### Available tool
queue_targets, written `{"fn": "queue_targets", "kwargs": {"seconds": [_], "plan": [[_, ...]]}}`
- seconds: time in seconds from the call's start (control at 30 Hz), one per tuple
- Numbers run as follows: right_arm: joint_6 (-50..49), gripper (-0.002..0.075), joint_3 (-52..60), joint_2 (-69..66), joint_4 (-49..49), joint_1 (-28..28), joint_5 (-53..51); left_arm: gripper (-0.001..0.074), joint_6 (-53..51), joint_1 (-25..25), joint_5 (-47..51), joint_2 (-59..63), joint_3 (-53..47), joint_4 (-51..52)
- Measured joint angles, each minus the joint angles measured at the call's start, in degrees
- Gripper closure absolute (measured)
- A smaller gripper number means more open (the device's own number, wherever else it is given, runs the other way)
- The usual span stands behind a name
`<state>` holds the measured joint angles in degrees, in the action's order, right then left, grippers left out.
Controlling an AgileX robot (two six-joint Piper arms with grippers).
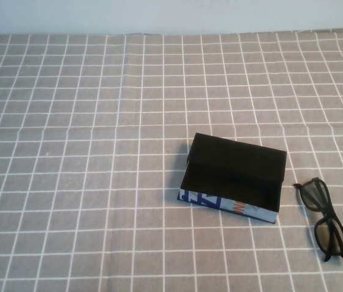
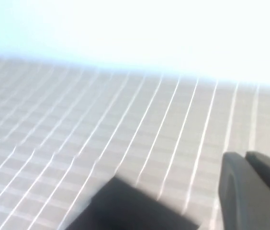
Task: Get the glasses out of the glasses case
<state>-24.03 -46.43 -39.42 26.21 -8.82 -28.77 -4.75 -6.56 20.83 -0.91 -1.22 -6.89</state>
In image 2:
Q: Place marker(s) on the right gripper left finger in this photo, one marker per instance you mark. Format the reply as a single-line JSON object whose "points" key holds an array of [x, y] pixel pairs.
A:
{"points": [[250, 198]]}

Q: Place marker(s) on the black glasses case blue print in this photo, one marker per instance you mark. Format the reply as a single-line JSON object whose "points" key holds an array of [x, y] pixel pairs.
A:
{"points": [[130, 208]]}

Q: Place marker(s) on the grey white-checked tablecloth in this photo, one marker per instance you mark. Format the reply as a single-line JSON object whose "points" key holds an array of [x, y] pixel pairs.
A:
{"points": [[101, 119]]}

